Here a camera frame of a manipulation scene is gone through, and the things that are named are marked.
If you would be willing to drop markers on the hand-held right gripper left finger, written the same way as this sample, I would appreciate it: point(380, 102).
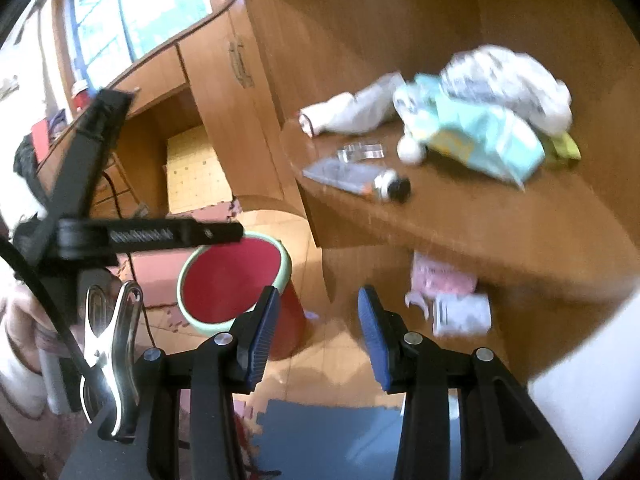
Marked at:
point(260, 340)

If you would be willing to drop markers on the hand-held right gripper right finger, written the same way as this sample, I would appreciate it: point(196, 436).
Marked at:
point(375, 340)

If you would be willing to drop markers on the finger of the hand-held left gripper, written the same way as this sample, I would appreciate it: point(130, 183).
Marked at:
point(170, 235)

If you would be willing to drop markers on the red bin with green rim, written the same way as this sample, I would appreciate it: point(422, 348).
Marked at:
point(230, 280)

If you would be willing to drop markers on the pink printed packet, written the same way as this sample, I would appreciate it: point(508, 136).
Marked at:
point(440, 275)

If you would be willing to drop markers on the wooden desk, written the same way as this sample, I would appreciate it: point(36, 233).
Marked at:
point(450, 220)

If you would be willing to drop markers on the large white plastic bag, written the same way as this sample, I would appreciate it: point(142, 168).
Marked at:
point(505, 82)

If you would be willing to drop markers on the person's left hand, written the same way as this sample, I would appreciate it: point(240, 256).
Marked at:
point(17, 310)

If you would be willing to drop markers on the pink foam mat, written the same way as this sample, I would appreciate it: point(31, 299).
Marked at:
point(150, 265)

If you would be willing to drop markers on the white plastic hook piece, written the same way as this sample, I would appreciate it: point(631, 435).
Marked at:
point(415, 297)

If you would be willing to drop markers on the red box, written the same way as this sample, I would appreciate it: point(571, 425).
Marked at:
point(40, 135)

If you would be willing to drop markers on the yellow foam mat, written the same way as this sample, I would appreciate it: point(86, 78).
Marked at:
point(195, 175)

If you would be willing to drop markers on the red container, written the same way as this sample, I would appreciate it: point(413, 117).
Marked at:
point(80, 100)

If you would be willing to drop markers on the white plastic tray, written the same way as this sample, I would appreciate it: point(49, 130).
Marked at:
point(462, 315)

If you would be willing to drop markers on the blue foam mat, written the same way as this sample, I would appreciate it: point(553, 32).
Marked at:
point(320, 440)

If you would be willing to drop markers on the wooden cabinet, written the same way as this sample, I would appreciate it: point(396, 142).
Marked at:
point(220, 110)

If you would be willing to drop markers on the metal spring clip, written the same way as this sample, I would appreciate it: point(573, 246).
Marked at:
point(107, 360)

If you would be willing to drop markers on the grey tube with black cap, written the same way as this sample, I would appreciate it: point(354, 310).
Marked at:
point(340, 172)

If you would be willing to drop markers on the clear plastic item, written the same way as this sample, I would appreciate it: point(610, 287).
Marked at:
point(360, 152)

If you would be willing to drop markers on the white ball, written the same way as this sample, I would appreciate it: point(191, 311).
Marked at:
point(411, 151)

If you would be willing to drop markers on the window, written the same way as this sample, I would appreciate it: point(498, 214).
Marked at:
point(150, 5)

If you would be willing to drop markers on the teal and yellow packet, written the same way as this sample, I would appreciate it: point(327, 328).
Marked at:
point(480, 132)

